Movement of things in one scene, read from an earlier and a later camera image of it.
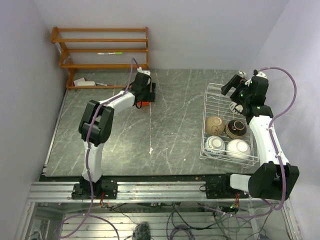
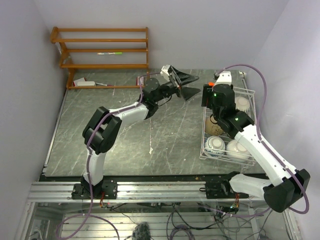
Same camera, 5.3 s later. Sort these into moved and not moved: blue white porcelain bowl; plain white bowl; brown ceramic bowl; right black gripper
Moved: right black gripper
Not moved: brown ceramic bowl; blue white porcelain bowl; plain white bowl
